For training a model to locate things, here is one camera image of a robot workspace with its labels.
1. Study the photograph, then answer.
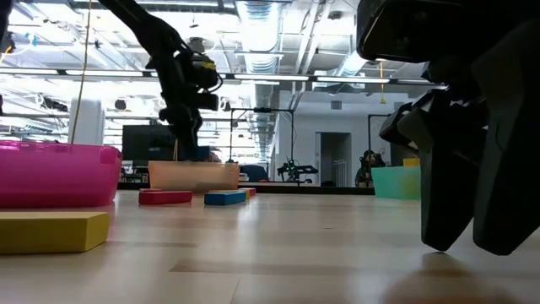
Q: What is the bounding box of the white building column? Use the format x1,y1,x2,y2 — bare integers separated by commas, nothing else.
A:
68,97,106,147

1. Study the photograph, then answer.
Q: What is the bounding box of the long yellow cable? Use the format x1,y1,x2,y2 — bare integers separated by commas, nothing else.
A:
69,0,94,144

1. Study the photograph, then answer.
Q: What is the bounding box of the person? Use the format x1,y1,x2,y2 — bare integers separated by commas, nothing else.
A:
356,149,387,187

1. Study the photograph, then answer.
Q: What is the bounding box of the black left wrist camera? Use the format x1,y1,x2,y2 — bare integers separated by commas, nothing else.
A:
187,52,221,90

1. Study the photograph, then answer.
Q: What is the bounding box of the red plastic bin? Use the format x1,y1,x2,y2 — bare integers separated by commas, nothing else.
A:
0,140,123,209

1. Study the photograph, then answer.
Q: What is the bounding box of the orange translucent plastic bin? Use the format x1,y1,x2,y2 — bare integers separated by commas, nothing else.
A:
147,160,241,192

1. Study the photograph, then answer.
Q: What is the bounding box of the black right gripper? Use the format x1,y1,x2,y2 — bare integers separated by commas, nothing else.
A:
356,0,540,85

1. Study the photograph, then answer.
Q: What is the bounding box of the yellow hanging cable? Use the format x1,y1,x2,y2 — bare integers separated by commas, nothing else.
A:
378,61,387,106

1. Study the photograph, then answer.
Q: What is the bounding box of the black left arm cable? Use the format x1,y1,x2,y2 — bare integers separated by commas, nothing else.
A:
0,0,16,54

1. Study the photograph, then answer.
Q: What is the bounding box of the black monitor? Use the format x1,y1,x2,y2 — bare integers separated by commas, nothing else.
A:
121,123,178,162

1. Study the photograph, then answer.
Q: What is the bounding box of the teal translucent plastic bin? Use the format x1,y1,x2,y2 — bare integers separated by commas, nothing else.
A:
370,166,422,201

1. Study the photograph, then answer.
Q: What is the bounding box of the black robot station frame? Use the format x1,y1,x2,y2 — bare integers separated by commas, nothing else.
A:
229,107,296,170
368,112,393,168

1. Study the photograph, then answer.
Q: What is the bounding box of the long blue block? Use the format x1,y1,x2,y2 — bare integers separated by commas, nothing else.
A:
203,190,247,207

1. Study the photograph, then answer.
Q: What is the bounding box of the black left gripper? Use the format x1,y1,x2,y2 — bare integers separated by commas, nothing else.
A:
159,90,220,162

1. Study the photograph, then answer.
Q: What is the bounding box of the black aluminium table frame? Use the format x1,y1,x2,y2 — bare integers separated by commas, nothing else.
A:
100,180,376,196

